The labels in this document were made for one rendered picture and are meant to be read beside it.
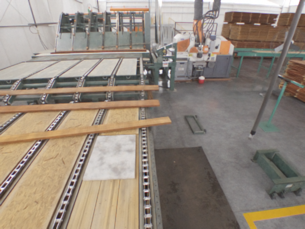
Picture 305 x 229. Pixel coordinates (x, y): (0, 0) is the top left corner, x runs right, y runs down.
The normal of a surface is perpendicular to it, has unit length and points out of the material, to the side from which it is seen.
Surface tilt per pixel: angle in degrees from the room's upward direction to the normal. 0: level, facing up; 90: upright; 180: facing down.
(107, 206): 0
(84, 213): 0
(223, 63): 90
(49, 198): 0
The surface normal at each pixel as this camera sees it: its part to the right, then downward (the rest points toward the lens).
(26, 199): 0.00, -0.86
